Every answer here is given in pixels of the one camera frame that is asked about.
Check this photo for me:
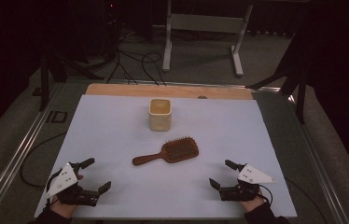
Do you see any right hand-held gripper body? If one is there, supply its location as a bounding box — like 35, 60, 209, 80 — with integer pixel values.
218, 163, 277, 203

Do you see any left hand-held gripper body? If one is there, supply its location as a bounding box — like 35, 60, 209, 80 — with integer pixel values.
45, 161, 100, 207

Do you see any brown wooden hairbrush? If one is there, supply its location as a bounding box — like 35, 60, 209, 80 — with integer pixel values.
132, 135, 200, 167

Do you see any beige square cup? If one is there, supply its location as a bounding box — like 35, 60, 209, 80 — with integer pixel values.
148, 98, 173, 133

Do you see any person's left hand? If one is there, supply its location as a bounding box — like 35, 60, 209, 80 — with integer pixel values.
49, 199, 79, 219

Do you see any person's right hand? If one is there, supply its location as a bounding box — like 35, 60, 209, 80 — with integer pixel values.
239, 193, 266, 215

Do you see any white table mat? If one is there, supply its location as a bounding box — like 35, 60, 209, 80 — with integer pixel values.
34, 93, 298, 220

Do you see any black metal stand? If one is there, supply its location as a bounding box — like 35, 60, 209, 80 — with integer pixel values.
38, 50, 105, 112
245, 29, 308, 125

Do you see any dark equipment rack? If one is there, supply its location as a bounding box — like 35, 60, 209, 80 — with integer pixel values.
69, 0, 124, 63

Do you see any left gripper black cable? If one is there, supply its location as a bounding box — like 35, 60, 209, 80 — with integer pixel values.
45, 169, 62, 208

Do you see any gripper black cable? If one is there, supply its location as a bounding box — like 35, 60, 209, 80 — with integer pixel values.
258, 184, 274, 205
45, 169, 62, 208

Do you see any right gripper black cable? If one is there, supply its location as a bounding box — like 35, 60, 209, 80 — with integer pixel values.
258, 184, 274, 205

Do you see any aluminium rail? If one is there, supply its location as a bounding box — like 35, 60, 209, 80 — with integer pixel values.
286, 92, 349, 224
0, 82, 64, 224
66, 77, 282, 93

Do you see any black looped floor cable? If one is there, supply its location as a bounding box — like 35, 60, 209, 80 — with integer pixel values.
140, 51, 167, 87

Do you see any white metal table frame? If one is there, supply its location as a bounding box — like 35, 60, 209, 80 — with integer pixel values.
161, 0, 254, 77

